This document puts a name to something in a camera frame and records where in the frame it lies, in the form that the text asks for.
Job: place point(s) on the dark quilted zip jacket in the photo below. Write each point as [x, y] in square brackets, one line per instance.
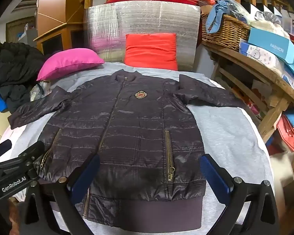
[137, 127]

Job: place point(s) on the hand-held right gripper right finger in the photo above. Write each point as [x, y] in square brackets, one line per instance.
[215, 178]

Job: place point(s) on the silver foil insulation mat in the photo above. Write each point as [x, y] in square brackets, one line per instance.
[147, 17]

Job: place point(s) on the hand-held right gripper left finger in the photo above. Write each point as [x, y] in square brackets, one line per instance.
[85, 176]

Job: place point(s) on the white printed box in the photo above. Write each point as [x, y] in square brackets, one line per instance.
[259, 55]

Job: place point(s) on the black padded coat pile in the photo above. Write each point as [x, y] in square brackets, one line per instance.
[14, 66]

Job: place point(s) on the blue cardboard box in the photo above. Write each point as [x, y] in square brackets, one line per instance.
[269, 44]

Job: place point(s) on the wicker basket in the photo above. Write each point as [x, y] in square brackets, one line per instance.
[225, 34]

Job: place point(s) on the wooden shelf unit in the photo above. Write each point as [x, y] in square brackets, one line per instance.
[259, 66]

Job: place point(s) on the grey knit blanket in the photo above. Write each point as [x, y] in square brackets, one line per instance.
[223, 132]

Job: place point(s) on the clear plastic bag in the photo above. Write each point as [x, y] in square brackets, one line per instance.
[38, 90]

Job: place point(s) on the red pillow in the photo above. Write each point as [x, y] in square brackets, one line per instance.
[150, 51]

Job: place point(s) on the stack of red cloths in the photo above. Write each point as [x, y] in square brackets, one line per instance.
[289, 132]

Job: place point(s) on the pale pink sheet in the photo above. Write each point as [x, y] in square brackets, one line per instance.
[12, 137]

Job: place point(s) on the wooden cabinet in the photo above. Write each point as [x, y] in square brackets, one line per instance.
[54, 9]

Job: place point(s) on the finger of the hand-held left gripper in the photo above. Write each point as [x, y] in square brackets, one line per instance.
[0, 148]
[33, 150]

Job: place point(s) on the light blue cloth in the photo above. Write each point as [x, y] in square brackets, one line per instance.
[223, 7]

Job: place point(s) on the magenta pillow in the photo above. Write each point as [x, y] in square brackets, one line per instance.
[68, 62]

